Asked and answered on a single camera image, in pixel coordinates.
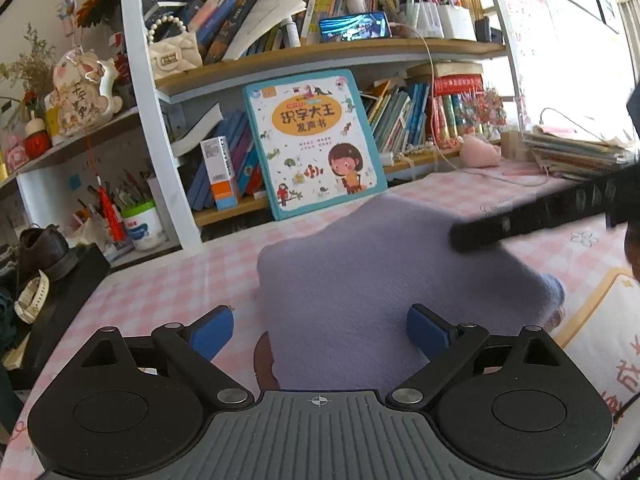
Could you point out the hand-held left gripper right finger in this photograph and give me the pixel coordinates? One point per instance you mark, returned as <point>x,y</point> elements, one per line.
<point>427,332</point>

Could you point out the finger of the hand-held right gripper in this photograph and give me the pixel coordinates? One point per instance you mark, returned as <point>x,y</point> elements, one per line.
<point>525,217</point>

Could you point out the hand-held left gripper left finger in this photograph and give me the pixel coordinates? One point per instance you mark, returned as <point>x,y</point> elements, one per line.
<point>212,332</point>

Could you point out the pink checkered printed tablecloth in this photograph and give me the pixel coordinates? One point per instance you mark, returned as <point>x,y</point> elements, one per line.
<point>175,280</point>

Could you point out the stack of thin workbooks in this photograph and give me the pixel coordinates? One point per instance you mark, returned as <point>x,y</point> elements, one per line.
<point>575,152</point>

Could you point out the small cardboard box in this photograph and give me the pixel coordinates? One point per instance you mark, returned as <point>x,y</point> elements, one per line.
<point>512,145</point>

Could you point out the pink plush pouch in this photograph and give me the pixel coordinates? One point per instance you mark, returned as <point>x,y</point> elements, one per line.
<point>480,152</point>

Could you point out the colourful bead flower bunch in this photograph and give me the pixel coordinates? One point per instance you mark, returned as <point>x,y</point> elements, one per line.
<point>482,110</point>

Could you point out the white can with green rim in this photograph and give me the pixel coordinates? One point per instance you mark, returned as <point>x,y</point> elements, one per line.
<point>142,227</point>

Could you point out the black box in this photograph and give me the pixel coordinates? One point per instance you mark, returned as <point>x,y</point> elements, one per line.
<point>75,295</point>

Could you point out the white charger adapter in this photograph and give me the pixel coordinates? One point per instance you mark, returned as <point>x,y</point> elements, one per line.
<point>387,158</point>

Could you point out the white and orange carton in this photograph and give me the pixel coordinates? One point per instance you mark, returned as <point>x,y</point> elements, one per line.
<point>220,175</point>

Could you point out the red tassel charm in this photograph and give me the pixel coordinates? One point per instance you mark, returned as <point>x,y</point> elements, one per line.
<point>107,210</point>

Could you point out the row of leaning thin books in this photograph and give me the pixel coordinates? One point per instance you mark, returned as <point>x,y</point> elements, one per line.
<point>400,115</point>

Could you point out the white canvas pouch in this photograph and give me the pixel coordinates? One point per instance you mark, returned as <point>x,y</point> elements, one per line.
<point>87,230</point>

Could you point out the bundle of pens and pencils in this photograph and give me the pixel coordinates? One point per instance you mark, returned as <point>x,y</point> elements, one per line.
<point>125,192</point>

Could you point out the row of blue books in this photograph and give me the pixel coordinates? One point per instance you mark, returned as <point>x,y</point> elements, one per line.
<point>245,160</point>

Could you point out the white wristwatch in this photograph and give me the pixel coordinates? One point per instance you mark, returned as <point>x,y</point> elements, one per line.
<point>32,295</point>

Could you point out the brown leather shoe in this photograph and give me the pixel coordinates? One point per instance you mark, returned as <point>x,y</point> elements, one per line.
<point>45,252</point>

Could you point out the black desk device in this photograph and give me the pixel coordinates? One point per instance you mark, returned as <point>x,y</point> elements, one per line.
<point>483,30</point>

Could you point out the open white paged book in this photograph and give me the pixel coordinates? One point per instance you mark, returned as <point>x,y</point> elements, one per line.
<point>195,130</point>

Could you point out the white storage box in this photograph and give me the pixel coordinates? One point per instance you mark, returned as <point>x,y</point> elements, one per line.
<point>456,22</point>

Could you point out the white and wooden bookshelf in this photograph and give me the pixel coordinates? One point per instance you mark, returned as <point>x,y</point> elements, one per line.
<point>150,135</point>

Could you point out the teal bordered children's sound book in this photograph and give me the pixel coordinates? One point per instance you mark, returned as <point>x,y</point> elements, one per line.
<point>310,125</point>

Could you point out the clear cups with pens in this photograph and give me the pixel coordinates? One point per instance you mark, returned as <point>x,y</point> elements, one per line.
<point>410,10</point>

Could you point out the smartphone with lit screen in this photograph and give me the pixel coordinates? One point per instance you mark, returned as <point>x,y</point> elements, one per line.
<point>355,26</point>

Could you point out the red round doll ornament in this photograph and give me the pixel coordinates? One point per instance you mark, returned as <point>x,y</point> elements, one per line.
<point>37,137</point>

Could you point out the pink flower ornament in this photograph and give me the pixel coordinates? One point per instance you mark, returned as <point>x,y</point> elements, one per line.
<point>15,155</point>

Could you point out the white rabbit hanging ornament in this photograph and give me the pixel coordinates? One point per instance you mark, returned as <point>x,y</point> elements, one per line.
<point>82,95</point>

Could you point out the cream quilted handbag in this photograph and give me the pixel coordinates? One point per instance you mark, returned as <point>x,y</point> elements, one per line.
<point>175,57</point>

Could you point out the row of upright books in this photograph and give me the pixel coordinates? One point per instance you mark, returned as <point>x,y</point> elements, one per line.
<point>240,20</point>

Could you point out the dried flower bunch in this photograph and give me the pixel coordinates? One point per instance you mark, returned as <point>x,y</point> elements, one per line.
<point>97,2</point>

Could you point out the pink printed wall poster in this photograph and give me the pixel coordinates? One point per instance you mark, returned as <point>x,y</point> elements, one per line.
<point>530,45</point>

